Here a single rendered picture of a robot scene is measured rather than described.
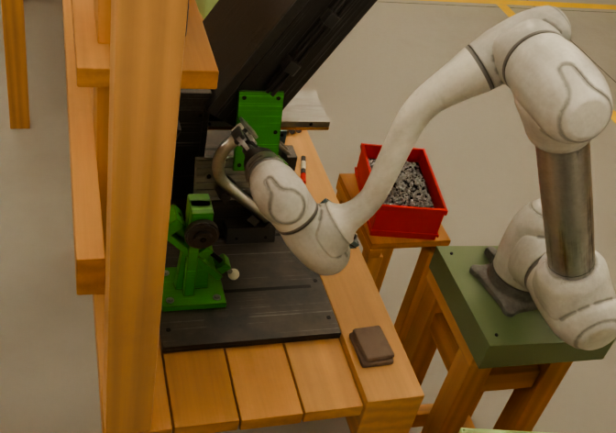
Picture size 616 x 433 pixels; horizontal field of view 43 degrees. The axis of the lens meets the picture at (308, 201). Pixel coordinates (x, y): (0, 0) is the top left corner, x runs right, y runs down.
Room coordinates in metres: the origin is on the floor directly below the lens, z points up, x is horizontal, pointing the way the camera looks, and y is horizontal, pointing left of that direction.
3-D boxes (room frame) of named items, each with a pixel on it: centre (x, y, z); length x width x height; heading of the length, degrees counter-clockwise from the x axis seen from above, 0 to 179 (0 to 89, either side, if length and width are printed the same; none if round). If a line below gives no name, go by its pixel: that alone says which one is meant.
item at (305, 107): (1.81, 0.20, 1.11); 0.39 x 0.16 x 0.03; 113
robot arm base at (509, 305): (1.56, -0.57, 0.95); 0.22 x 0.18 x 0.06; 32
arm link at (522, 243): (1.54, -0.58, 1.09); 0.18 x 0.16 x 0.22; 21
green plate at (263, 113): (1.66, 0.17, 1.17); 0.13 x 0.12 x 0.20; 23
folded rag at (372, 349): (1.24, -0.22, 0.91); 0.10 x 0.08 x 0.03; 25
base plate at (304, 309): (1.70, 0.26, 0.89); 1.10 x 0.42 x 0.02; 23
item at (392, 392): (1.81, 0.00, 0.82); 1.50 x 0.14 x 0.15; 23
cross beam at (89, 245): (1.56, 0.60, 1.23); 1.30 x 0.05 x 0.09; 23
